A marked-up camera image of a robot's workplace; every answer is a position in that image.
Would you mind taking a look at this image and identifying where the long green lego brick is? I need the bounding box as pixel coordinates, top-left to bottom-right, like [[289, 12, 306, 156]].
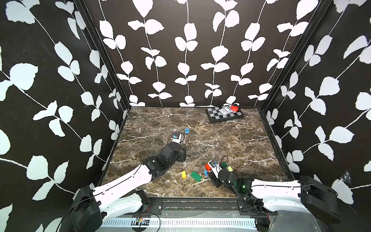
[[190, 171, 202, 182]]

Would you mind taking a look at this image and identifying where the red lego brick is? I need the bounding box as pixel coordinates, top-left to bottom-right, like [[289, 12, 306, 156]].
[[205, 164, 212, 171]]

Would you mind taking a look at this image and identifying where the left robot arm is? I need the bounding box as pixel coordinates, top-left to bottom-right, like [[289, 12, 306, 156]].
[[56, 132, 186, 232]]

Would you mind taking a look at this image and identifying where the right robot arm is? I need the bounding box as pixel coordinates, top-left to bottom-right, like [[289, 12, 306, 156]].
[[205, 159, 340, 224]]

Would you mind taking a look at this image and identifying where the white perforated strip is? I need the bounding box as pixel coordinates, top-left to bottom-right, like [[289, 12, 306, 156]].
[[101, 217, 257, 230]]

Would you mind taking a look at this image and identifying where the black white chessboard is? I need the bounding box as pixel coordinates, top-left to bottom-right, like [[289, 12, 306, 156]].
[[205, 105, 244, 123]]

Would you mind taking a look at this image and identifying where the playing card deck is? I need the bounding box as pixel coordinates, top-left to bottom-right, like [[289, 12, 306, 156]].
[[218, 106, 233, 116]]

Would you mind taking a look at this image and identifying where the red block on chessboard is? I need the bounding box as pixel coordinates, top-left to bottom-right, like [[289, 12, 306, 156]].
[[231, 105, 239, 112]]

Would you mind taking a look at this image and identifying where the small circuit board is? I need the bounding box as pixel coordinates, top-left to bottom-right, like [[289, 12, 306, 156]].
[[131, 218, 150, 227]]

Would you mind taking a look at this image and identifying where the black mounting rail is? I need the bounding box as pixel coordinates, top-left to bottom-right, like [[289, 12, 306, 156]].
[[139, 197, 315, 217]]

